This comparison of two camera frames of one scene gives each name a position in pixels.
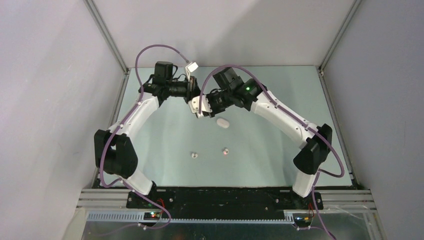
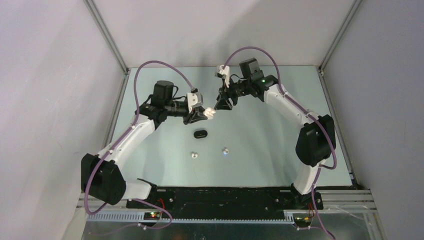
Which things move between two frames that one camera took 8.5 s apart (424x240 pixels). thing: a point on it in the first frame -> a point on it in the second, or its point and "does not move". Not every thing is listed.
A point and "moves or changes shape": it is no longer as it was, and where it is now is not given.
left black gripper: (193, 89) -> (199, 117)
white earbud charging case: (223, 123) moves or changes shape
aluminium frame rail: (110, 205) does not move
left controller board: (151, 215) does not move
